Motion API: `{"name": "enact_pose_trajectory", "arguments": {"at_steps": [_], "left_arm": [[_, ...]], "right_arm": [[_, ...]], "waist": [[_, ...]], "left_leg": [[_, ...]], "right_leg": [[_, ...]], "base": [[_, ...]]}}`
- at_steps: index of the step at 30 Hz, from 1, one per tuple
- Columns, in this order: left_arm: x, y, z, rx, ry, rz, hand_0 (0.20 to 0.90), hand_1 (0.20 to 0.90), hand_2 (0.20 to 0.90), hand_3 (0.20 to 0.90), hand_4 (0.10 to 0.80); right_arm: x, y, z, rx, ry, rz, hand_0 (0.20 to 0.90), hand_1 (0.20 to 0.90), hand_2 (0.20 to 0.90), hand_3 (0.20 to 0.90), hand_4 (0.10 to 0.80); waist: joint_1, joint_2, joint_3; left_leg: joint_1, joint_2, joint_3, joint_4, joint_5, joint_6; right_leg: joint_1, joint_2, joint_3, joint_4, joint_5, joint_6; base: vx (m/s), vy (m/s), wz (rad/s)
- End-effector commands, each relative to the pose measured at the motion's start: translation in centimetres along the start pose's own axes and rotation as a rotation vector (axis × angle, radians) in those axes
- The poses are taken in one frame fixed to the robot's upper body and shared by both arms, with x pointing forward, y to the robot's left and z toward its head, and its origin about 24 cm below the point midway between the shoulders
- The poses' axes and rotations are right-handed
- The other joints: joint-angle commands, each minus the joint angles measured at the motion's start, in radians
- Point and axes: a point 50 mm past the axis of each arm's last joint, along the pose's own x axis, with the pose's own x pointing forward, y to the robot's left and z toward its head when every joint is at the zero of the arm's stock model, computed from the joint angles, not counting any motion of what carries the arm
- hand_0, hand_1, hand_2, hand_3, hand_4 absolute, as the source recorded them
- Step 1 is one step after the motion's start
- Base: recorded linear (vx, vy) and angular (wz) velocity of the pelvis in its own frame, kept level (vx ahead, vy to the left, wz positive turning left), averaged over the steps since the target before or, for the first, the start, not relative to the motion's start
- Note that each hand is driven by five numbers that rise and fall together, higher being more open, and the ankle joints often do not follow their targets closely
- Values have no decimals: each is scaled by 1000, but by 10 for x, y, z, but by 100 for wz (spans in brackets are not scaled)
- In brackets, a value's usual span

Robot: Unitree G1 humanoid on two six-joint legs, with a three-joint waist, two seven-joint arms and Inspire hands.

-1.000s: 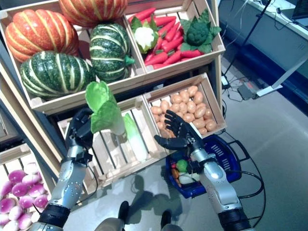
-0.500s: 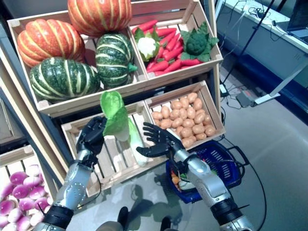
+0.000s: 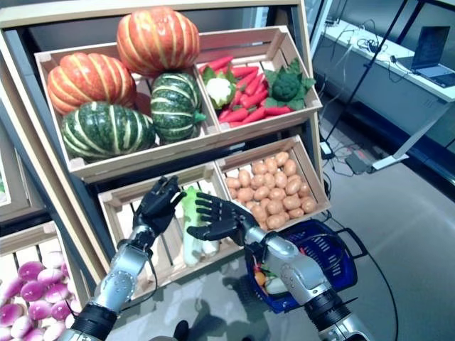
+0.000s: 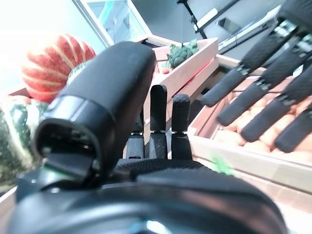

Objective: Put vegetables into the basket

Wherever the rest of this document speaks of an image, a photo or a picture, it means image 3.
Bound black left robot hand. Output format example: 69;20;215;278
133;175;188;237

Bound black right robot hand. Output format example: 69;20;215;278
186;191;260;248

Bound blue plastic shopping basket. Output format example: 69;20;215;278
244;218;369;314

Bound wide wooden pumpkin crate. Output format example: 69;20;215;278
33;41;221;184

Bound wooden potato crate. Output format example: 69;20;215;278
215;134;331;232

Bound stemmed green striped pumpkin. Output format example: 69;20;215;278
149;72;207;144

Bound red orange carrot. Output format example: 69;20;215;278
236;72;262;94
232;65;259;78
241;90;269;109
264;105;293;117
242;106;267;124
199;55;235;74
218;108;250;124

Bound beige wooden pepper shelf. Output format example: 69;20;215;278
0;99;50;228

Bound white cauliflower green leaves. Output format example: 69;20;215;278
201;66;238;109

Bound wooden onion crate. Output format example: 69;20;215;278
0;220;95;341

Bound orange striped pumpkin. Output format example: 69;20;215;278
116;6;201;77
46;52;138;117

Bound grey power adapter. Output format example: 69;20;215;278
344;151;374;175

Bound green broccoli with leaves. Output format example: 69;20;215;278
263;58;316;111

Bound wooden carrot crate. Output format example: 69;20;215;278
193;25;323;143

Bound black tripod stand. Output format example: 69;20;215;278
323;0;410;143

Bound beige wooden display shelf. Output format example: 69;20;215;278
0;0;326;313

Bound white standing desk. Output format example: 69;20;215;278
319;21;455;171

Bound grey open laptop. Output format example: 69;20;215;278
397;25;455;88

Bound black tether cable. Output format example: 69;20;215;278
321;209;400;341

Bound black cable bundle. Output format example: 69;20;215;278
355;19;392;58

